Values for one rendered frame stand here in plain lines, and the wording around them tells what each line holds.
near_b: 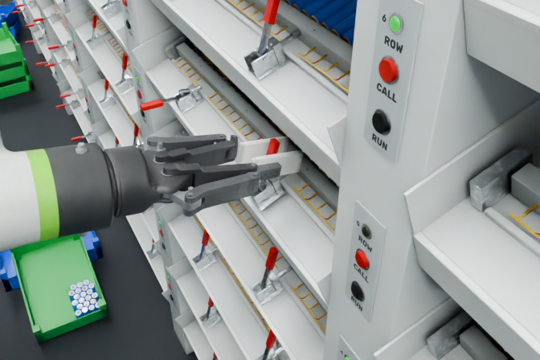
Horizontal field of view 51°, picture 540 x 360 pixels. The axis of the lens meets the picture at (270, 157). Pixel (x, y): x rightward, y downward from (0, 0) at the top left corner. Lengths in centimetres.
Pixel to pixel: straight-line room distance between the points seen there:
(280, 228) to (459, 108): 36
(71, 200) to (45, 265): 132
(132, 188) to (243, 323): 53
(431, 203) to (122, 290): 149
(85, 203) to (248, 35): 28
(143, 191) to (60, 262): 129
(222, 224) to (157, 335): 78
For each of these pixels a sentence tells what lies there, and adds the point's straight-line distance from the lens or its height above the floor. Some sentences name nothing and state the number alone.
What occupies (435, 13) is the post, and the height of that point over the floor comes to 123.
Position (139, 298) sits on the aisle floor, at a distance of 181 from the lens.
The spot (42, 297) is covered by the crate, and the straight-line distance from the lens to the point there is 184.
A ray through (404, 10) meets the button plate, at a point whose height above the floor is 122.
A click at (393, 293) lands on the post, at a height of 99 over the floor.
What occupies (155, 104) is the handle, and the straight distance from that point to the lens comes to 91.
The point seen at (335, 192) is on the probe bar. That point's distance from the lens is 68.
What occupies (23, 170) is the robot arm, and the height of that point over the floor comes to 104.
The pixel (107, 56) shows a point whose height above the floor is 70.
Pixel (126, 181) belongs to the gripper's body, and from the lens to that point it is 60.
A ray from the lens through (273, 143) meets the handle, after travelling 69.
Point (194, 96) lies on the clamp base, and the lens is 93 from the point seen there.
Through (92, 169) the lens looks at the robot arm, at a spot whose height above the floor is 102.
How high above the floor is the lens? 136
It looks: 37 degrees down
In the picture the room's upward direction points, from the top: straight up
